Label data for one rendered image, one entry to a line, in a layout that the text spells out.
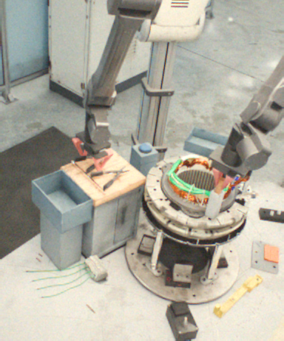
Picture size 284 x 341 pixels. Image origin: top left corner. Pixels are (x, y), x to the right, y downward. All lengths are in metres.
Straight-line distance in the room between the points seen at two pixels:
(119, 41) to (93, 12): 2.34
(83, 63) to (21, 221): 1.39
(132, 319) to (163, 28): 0.92
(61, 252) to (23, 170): 1.70
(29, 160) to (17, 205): 0.44
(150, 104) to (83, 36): 1.87
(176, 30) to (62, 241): 0.77
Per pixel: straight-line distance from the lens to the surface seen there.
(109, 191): 1.44
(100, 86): 1.29
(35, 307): 1.52
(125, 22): 1.10
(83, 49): 3.62
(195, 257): 1.69
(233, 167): 1.24
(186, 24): 1.63
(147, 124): 1.83
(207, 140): 1.81
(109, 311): 1.51
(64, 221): 1.40
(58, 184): 1.54
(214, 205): 1.34
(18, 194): 3.01
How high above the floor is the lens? 2.02
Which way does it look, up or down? 36 degrees down
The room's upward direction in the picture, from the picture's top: 8 degrees clockwise
